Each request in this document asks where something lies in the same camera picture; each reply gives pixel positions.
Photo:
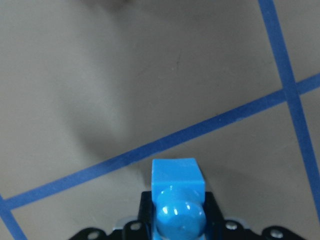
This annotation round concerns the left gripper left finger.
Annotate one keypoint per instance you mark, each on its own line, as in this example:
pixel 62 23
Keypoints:
pixel 145 217

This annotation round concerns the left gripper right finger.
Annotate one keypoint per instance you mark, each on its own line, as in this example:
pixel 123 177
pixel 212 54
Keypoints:
pixel 214 218

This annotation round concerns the blue toy block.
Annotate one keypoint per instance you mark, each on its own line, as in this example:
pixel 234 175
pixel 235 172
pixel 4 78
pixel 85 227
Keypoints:
pixel 178 197

